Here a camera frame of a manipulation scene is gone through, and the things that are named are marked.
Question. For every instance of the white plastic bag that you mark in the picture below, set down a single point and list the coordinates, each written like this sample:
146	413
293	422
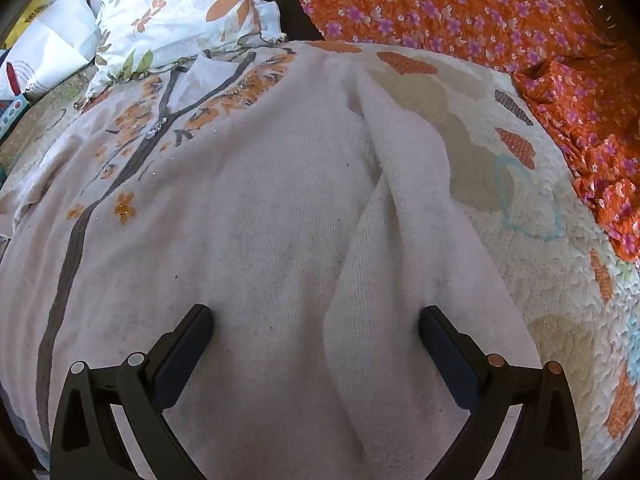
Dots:
55	45

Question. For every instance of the blue and white packet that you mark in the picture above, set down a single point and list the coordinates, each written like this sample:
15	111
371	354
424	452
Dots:
11	112

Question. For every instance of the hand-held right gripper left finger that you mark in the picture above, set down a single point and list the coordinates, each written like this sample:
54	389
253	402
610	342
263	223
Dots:
181	355

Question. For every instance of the white knit sweater orange flowers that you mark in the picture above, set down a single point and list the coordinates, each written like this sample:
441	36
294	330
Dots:
250	200

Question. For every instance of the quilted patchwork blanket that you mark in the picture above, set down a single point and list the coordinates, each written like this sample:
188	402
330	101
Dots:
550	240

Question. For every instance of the orange floral cloth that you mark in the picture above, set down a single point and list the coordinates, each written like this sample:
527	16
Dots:
450	5

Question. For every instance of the white floral pillow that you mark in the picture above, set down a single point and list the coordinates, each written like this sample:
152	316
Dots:
175	5

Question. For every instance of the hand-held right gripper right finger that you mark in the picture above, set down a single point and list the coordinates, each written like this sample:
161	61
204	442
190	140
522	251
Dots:
450	355

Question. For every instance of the dark cloth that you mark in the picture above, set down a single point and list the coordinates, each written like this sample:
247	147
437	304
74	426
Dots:
287	10

